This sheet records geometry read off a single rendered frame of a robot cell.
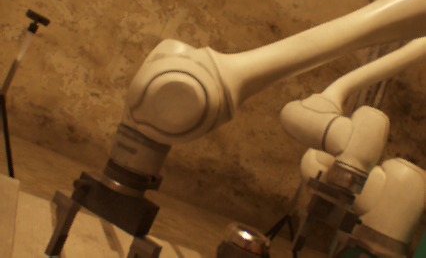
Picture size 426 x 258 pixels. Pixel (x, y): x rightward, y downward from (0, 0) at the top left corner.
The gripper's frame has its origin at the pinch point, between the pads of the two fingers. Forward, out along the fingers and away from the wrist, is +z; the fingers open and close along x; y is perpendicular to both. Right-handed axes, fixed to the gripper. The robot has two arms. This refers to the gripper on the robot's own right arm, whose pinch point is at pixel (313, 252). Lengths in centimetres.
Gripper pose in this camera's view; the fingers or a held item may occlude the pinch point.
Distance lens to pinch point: 124.6
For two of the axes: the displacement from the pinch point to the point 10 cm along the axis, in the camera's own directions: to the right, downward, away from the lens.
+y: 8.1, 3.9, 4.3
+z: -4.1, 9.1, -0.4
